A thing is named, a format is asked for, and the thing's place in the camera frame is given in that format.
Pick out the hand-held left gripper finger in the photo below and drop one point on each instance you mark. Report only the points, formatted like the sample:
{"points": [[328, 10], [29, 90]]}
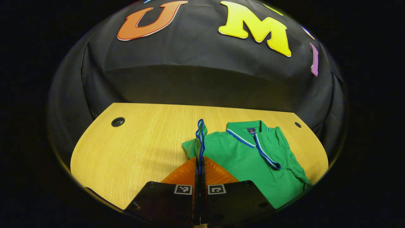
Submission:
{"points": [[203, 202], [195, 202]]}

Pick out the black backdrop cloth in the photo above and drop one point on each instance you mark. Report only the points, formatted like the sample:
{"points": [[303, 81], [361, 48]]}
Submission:
{"points": [[196, 47]]}

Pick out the green T-shirt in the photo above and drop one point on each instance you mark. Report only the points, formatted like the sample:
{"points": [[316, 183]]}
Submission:
{"points": [[234, 158]]}

